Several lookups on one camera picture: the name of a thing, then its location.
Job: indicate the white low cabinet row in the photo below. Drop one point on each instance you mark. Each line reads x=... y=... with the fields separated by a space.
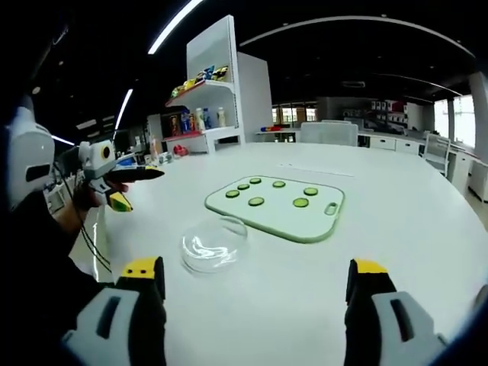
x=389 y=143

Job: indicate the person's left hand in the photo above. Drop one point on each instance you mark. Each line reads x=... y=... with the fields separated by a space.
x=84 y=198

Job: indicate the bright window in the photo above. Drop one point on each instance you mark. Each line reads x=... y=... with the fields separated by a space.
x=463 y=120

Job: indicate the clear glass bowl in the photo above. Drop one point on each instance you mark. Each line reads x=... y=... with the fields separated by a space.
x=215 y=238

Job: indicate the person's black clothing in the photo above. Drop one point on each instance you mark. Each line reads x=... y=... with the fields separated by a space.
x=34 y=289

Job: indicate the long ceiling light strip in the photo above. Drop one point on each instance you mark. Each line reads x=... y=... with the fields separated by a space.
x=173 y=28

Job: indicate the small white items cluster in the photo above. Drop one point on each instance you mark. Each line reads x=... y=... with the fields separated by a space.
x=162 y=154

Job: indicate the white slatted chair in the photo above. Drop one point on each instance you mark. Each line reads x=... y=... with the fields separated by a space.
x=437 y=154

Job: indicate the clear glass petri dish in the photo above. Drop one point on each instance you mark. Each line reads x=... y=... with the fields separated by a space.
x=209 y=255

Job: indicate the curved ceiling light strip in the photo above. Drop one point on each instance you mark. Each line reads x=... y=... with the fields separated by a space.
x=354 y=20

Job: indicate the dark snack box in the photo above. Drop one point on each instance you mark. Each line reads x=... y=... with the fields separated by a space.
x=174 y=124

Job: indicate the blue snack box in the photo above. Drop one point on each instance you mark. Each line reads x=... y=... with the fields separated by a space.
x=185 y=122

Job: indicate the group of green cucumber slices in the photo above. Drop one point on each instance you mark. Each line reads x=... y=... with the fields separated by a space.
x=256 y=201

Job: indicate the white shelf unit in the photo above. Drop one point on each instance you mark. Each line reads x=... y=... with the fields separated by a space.
x=248 y=95

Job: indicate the red round object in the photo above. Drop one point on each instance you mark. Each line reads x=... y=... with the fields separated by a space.
x=180 y=149

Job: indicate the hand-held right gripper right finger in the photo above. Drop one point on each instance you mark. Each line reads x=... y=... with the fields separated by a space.
x=366 y=328

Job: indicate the blue white bottle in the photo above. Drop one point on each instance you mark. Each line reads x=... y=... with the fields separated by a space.
x=207 y=116

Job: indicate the row of colourful snack packets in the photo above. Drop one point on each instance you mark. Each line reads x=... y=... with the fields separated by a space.
x=198 y=81

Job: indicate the white green-edged cutting board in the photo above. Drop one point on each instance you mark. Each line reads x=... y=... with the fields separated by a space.
x=316 y=217

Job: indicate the short ceiling light strip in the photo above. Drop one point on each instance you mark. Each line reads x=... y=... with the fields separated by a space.
x=124 y=108

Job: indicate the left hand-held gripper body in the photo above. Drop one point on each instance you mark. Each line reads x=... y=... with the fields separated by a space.
x=93 y=156

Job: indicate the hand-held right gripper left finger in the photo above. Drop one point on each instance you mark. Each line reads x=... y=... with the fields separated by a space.
x=126 y=328

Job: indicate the white worn chest device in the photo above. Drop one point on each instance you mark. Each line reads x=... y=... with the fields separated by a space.
x=26 y=152

